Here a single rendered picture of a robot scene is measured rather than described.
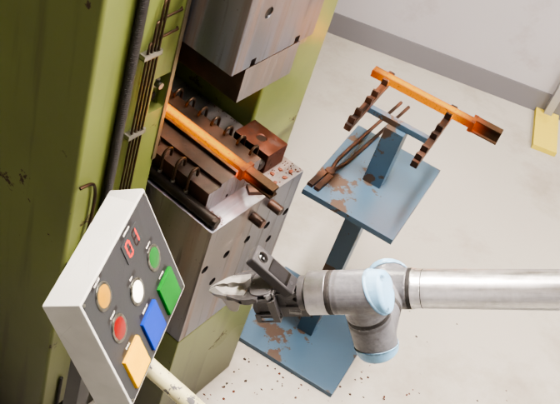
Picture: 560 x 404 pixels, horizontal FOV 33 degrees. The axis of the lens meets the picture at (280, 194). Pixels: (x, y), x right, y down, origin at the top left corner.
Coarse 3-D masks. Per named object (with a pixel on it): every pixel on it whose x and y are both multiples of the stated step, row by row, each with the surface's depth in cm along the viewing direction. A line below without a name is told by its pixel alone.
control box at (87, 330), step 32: (128, 192) 193; (96, 224) 187; (128, 224) 186; (96, 256) 179; (128, 256) 185; (160, 256) 198; (64, 288) 173; (96, 288) 173; (128, 288) 185; (64, 320) 172; (96, 320) 173; (128, 320) 184; (96, 352) 175; (96, 384) 182; (128, 384) 183
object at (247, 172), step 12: (168, 108) 244; (180, 120) 242; (192, 132) 240; (204, 132) 241; (216, 144) 239; (228, 156) 237; (240, 168) 234; (252, 168) 235; (240, 180) 235; (252, 180) 235; (264, 180) 233; (264, 192) 233; (276, 192) 235
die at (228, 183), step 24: (168, 120) 242; (192, 120) 244; (168, 144) 238; (192, 144) 239; (240, 144) 244; (168, 168) 234; (192, 168) 234; (216, 168) 235; (192, 192) 233; (216, 192) 232
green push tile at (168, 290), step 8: (168, 272) 200; (168, 280) 200; (176, 280) 203; (160, 288) 196; (168, 288) 200; (176, 288) 203; (160, 296) 197; (168, 296) 200; (176, 296) 203; (168, 304) 199; (168, 312) 200
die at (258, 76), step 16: (288, 48) 214; (192, 64) 213; (208, 64) 210; (256, 64) 206; (272, 64) 213; (288, 64) 220; (208, 80) 212; (224, 80) 209; (240, 80) 206; (256, 80) 211; (272, 80) 218; (240, 96) 209
